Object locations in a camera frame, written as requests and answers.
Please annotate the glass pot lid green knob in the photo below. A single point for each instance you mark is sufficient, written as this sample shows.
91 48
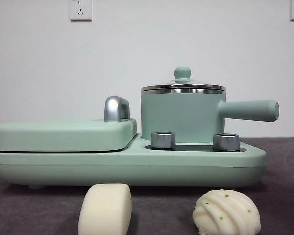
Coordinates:
182 73

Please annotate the plain white rectangular steamed bun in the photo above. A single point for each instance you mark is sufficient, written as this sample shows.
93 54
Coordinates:
104 210

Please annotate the pleated white bun green flecks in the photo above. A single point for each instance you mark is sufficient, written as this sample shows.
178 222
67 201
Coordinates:
225 213

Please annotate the chrome control knob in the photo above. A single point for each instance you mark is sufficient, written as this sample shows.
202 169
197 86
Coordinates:
226 142
163 140

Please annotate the mint green breakfast machine base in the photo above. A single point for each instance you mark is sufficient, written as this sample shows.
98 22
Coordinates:
127 169

